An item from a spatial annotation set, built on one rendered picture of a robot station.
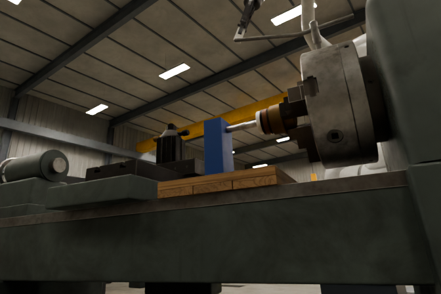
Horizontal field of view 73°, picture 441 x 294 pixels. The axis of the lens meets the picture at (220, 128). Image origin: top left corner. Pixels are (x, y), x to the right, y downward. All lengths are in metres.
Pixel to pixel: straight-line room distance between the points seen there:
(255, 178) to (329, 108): 0.22
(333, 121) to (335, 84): 0.08
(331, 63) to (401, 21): 0.15
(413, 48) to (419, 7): 0.09
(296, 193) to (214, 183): 0.18
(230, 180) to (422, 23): 0.48
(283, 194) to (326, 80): 0.27
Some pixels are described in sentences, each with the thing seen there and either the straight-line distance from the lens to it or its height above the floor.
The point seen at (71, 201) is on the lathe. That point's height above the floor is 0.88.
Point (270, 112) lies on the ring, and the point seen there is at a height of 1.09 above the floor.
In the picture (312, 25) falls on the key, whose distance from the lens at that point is 0.89.
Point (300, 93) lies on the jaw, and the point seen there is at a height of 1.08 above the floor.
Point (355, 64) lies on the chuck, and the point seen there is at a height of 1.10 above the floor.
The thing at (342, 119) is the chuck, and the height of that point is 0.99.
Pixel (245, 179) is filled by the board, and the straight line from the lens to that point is 0.65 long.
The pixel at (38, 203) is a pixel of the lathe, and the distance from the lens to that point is 1.34.
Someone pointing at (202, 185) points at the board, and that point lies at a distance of 0.70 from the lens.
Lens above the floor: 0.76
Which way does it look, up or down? 21 degrees up
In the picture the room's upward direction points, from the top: 3 degrees counter-clockwise
